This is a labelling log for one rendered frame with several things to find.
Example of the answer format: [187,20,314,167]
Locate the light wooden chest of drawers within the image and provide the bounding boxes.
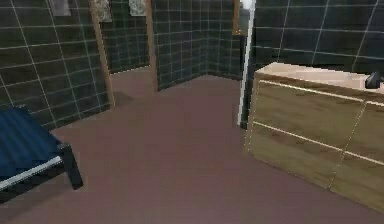
[244,61,384,213]

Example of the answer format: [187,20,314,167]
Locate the small black object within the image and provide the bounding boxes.
[364,71,384,90]

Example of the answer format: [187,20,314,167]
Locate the pale patterned wall picture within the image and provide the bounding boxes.
[128,0,147,17]
[97,0,113,23]

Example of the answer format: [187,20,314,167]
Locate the grey framed wall picture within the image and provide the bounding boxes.
[49,0,72,17]

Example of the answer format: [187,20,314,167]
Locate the blue bed with black frame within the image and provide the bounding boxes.
[0,105,84,204]

